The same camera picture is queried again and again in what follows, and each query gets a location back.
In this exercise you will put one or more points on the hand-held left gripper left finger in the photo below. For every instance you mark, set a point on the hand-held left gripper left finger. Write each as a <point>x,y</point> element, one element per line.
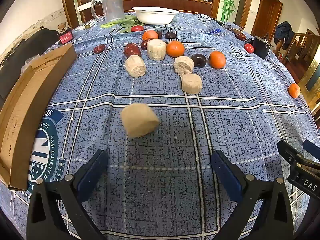
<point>92,172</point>

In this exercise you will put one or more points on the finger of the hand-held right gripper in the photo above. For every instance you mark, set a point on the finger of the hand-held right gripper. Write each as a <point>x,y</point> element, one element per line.
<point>313,148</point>
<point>290,155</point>

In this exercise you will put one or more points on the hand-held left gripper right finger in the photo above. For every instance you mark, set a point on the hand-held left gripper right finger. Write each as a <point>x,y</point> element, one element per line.
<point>225,175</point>

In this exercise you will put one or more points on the orange mandarin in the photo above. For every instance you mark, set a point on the orange mandarin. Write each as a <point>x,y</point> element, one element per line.
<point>217,59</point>
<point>294,90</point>
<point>175,48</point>
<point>150,35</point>

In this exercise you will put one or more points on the shallow cardboard box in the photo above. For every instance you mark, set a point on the shallow cardboard box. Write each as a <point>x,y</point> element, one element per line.
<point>25,110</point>

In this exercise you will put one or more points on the large dark plum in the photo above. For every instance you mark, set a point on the large dark plum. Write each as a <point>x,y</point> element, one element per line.
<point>198,60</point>

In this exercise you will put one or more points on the small red date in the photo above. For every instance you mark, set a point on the small red date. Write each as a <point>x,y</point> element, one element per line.
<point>99,48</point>

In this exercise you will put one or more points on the dark red date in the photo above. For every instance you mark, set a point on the dark red date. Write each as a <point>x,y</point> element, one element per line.
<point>143,45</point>

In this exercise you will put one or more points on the blue plaid tablecloth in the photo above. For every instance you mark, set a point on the blue plaid tablecloth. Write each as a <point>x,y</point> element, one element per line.
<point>162,142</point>

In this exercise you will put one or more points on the wooden stair railing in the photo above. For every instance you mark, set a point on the wooden stair railing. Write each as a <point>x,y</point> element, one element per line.
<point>300,47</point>

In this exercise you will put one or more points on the small black box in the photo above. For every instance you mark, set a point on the small black box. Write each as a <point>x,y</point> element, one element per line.
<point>261,47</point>

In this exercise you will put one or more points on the small red tomato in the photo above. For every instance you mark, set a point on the small red tomato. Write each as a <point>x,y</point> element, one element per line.
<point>248,48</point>

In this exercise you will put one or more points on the dark blue jacket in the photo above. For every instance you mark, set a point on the dark blue jacket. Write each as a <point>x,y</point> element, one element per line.
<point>283,33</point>

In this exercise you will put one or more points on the brown red date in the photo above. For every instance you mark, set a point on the brown red date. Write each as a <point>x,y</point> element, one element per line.
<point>240,36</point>

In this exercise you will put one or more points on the dark jar red label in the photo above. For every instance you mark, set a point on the dark jar red label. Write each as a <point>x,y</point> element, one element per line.
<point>65,37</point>

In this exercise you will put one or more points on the black sofa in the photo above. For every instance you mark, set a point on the black sofa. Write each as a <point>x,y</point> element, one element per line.
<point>22,52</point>

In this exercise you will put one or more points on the brown wooden door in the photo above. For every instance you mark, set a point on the brown wooden door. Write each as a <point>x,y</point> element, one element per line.
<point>268,13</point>

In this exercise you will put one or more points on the blue pen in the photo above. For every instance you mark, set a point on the blue pen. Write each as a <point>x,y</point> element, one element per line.
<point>214,31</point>

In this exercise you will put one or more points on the small dark object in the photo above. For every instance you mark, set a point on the small dark object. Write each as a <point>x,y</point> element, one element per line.
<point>223,23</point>

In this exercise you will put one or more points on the green leafy vegetable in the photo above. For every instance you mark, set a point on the green leafy vegetable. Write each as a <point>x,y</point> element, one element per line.
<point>125,22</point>

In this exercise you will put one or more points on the wooden chair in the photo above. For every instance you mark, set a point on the wooden chair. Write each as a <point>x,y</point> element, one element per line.
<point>83,7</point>

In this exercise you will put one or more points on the clear glass pitcher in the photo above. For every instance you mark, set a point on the clear glass pitcher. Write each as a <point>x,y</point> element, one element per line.
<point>112,5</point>

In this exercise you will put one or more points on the white bowl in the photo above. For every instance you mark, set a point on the white bowl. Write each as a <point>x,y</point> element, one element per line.
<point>155,15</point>

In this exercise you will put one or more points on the wooden sideboard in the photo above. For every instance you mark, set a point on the wooden sideboard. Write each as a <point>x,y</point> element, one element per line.
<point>160,2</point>

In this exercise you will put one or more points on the golden frame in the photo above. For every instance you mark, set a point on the golden frame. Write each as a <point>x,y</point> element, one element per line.
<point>311,77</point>

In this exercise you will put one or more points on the green bamboo wall decor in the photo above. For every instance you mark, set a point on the green bamboo wall decor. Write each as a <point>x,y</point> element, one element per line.
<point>228,0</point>

